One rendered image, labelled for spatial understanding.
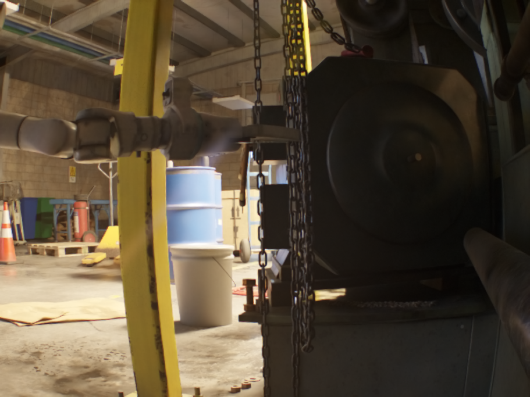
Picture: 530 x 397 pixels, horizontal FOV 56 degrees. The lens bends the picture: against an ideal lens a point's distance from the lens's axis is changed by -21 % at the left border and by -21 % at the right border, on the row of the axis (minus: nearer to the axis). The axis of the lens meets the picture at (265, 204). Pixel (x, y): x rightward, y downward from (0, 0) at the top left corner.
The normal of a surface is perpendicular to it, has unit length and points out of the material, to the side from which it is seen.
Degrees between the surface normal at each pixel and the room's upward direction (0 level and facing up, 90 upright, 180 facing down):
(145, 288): 90
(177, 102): 74
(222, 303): 93
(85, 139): 90
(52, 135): 90
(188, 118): 59
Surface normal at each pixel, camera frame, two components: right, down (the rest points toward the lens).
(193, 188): 0.50, -0.03
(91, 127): 0.26, -0.03
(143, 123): 0.47, -0.45
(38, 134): -0.30, -0.04
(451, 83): 0.04, -0.01
